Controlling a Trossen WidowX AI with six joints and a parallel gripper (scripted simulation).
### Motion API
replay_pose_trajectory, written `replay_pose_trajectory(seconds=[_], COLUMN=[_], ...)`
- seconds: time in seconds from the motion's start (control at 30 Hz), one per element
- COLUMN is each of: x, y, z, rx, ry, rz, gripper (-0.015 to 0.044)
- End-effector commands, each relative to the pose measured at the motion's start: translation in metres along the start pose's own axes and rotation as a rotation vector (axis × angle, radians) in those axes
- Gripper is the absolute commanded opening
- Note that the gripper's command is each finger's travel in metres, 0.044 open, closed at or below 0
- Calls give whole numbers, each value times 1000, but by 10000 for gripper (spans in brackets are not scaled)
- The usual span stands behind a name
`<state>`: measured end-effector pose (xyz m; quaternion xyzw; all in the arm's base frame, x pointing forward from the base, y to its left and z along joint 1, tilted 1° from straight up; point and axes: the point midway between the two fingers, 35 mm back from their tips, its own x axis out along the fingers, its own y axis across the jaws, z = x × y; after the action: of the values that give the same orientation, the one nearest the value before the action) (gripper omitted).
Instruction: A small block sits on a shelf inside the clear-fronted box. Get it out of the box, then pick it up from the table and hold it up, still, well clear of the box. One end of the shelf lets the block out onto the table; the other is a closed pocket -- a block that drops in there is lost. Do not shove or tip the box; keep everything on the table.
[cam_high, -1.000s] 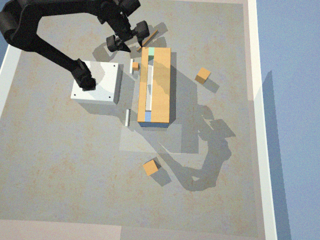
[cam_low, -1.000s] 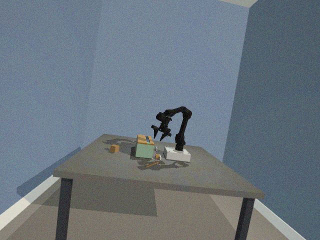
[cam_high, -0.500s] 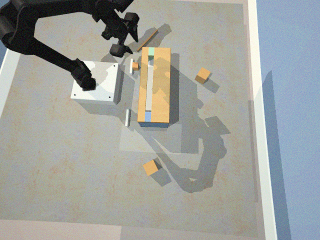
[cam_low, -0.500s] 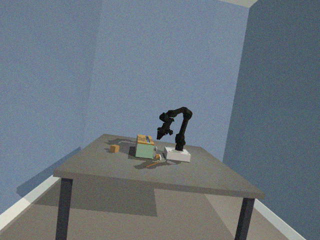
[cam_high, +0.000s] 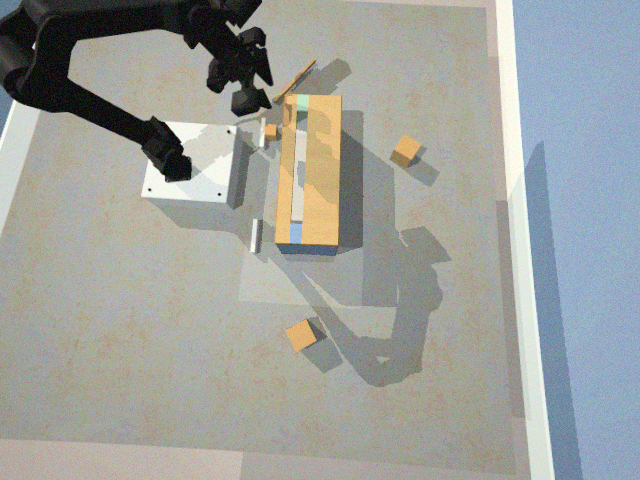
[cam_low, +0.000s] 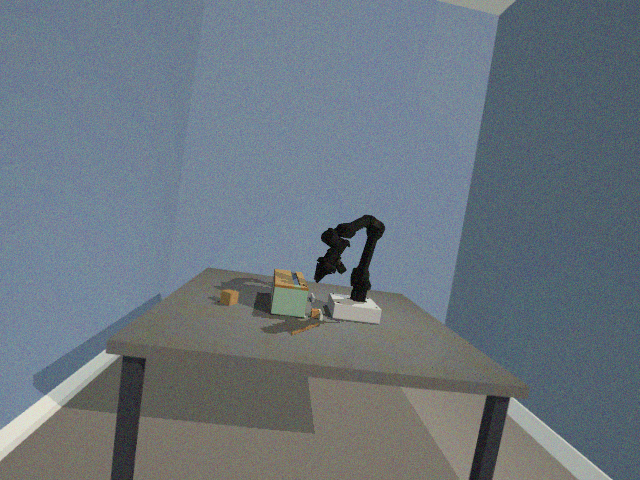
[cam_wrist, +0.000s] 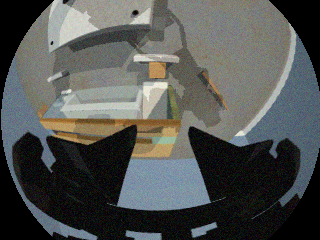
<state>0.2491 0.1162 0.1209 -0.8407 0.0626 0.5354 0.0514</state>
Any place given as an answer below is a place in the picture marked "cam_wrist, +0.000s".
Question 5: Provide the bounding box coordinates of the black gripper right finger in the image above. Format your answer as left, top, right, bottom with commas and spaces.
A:
188, 127, 273, 203

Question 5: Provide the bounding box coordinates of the small brown block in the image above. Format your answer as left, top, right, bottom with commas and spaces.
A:
148, 61, 167, 79

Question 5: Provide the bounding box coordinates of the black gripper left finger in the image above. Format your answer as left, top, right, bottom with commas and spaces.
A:
45, 124, 137, 205

